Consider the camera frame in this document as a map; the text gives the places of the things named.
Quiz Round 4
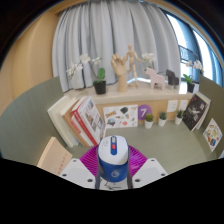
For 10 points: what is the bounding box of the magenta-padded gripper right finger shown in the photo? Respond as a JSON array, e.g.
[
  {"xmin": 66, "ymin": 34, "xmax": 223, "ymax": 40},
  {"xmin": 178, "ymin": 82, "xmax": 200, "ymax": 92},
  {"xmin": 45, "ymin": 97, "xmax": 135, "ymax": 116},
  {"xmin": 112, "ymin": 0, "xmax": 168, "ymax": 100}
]
[{"xmin": 126, "ymin": 144, "xmax": 168, "ymax": 190}]

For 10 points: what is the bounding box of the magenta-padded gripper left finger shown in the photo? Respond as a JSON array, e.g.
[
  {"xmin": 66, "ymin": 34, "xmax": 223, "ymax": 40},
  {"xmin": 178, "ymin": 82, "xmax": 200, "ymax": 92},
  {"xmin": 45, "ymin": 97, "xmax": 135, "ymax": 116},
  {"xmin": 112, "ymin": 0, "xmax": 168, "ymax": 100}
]
[{"xmin": 59, "ymin": 144, "xmax": 102, "ymax": 190}]

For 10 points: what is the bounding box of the white and blue computer mouse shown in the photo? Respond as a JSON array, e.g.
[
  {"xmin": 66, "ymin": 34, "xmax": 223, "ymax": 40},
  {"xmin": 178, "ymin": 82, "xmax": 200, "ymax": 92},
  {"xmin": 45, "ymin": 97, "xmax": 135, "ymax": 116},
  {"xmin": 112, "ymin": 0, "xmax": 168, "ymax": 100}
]
[{"xmin": 97, "ymin": 134, "xmax": 130, "ymax": 183}]

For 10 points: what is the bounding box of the small succulent in white pot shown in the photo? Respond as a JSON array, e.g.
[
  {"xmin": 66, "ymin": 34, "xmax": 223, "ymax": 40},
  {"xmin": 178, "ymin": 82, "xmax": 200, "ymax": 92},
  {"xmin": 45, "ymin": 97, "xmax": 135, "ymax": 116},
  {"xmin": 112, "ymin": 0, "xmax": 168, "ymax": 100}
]
[
  {"xmin": 143, "ymin": 113, "xmax": 155, "ymax": 130},
  {"xmin": 157, "ymin": 111, "xmax": 168, "ymax": 128}
]

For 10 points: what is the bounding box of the tan book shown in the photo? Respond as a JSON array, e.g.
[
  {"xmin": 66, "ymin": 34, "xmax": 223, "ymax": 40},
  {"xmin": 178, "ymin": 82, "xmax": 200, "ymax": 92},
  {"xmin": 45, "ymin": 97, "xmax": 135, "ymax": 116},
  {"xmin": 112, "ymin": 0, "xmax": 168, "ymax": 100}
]
[{"xmin": 59, "ymin": 97, "xmax": 91, "ymax": 148}]

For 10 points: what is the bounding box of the red and white magazine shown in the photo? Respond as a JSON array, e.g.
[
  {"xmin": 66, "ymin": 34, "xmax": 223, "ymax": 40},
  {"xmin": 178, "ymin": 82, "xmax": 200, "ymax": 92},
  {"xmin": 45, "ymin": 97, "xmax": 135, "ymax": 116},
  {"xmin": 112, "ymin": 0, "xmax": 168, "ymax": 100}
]
[{"xmin": 69, "ymin": 95, "xmax": 107, "ymax": 147}]

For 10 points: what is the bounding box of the thick white book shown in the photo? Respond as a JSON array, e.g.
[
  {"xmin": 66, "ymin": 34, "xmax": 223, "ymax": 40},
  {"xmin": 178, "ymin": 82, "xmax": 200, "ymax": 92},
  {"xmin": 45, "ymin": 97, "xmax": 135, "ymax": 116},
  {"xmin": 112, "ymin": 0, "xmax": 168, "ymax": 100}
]
[{"xmin": 46, "ymin": 95, "xmax": 79, "ymax": 148}]

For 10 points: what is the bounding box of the round purple number sign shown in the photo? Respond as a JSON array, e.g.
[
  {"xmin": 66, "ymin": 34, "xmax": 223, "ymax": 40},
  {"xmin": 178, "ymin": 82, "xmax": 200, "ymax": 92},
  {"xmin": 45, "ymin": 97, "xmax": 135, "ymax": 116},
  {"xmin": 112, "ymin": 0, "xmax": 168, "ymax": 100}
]
[{"xmin": 137, "ymin": 104, "xmax": 153, "ymax": 121}]

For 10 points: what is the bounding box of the white sticker sheet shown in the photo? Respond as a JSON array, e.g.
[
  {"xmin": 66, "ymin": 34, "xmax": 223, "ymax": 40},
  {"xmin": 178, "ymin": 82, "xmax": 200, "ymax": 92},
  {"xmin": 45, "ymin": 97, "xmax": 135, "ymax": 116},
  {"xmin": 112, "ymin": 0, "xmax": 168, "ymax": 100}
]
[{"xmin": 102, "ymin": 104, "xmax": 139, "ymax": 130}]

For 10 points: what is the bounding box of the food sticker sheet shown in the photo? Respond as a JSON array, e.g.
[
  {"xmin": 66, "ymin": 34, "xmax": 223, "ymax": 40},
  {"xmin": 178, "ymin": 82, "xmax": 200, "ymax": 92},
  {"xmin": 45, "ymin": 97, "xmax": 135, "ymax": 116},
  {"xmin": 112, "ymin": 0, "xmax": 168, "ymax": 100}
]
[{"xmin": 202, "ymin": 117, "xmax": 223, "ymax": 153}]

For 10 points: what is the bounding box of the dark covered book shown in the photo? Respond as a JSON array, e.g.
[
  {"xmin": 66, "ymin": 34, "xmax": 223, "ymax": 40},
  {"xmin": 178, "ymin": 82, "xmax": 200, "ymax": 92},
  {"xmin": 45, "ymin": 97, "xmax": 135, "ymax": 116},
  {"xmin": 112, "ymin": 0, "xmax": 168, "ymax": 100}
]
[{"xmin": 181, "ymin": 93, "xmax": 210, "ymax": 132}]

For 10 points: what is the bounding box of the grey-green desk partition panel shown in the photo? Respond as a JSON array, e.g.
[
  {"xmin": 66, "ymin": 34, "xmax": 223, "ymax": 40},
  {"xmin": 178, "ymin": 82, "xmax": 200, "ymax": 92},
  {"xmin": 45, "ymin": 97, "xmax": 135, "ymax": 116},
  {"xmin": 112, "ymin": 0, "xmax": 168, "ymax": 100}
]
[
  {"xmin": 0, "ymin": 76, "xmax": 68, "ymax": 161},
  {"xmin": 198, "ymin": 74, "xmax": 224, "ymax": 158}
]

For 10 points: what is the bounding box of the light wooden desk shelf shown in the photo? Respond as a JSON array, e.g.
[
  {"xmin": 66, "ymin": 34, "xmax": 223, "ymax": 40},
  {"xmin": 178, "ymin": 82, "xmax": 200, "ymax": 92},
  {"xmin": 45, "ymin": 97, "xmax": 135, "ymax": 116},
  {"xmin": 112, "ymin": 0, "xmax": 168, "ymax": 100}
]
[{"xmin": 63, "ymin": 81, "xmax": 201, "ymax": 124}]

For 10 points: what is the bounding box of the white orchid in black pot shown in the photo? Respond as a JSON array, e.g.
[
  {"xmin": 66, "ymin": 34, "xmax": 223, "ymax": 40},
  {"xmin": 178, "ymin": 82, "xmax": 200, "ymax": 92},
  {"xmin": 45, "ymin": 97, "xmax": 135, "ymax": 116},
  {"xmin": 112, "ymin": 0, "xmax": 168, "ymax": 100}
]
[
  {"xmin": 65, "ymin": 53, "xmax": 108, "ymax": 95},
  {"xmin": 181, "ymin": 59, "xmax": 204, "ymax": 94}
]

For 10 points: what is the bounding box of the pink horse figure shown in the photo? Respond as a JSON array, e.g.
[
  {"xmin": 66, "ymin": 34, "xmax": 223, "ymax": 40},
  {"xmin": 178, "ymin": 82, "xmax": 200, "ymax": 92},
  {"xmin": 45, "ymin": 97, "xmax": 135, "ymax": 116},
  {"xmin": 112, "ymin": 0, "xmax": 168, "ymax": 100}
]
[{"xmin": 144, "ymin": 67, "xmax": 167, "ymax": 91}]

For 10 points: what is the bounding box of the black horse figure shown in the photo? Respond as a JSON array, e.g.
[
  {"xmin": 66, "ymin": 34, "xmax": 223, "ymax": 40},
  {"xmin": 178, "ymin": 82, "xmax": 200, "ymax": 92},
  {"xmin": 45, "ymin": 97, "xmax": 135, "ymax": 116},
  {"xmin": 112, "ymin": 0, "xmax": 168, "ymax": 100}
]
[{"xmin": 165, "ymin": 69, "xmax": 180, "ymax": 88}]

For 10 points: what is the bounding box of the wooden hand model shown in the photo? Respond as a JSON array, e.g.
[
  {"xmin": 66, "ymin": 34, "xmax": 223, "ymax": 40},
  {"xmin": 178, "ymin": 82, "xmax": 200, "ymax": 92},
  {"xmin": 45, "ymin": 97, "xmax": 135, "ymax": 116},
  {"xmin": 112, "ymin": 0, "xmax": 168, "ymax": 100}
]
[{"xmin": 110, "ymin": 53, "xmax": 130, "ymax": 94}]

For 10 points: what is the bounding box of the wooden artist mannequin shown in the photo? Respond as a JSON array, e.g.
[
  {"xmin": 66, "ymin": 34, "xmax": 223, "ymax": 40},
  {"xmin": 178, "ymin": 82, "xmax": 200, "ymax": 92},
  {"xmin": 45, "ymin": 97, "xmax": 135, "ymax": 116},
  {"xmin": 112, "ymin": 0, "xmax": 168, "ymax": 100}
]
[{"xmin": 126, "ymin": 44, "xmax": 144, "ymax": 88}]

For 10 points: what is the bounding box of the white orchid behind horses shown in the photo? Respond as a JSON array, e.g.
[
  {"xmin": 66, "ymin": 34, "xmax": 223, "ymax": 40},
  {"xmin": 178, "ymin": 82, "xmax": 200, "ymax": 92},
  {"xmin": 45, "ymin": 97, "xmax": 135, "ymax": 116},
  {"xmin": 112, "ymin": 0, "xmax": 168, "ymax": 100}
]
[{"xmin": 141, "ymin": 52, "xmax": 157, "ymax": 71}]

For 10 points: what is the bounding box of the window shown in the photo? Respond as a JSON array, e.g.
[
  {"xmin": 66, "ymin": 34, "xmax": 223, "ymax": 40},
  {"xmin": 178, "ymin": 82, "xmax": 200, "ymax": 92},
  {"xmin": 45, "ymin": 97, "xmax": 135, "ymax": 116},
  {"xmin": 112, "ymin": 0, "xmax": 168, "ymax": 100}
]
[{"xmin": 163, "ymin": 9, "xmax": 224, "ymax": 88}]

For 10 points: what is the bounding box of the grey curtain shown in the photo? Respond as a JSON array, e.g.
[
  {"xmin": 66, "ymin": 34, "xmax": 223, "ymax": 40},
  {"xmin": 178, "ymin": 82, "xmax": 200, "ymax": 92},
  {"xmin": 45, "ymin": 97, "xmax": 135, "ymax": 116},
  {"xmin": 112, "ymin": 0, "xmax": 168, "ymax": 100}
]
[{"xmin": 51, "ymin": 0, "xmax": 183, "ymax": 94}]

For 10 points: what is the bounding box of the white wall socket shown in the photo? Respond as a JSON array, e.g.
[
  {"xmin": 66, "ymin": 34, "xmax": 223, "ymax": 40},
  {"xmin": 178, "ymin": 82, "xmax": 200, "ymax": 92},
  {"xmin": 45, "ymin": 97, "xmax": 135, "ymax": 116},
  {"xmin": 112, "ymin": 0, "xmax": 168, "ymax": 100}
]
[
  {"xmin": 179, "ymin": 99, "xmax": 189, "ymax": 112},
  {"xmin": 166, "ymin": 99, "xmax": 179, "ymax": 113}
]

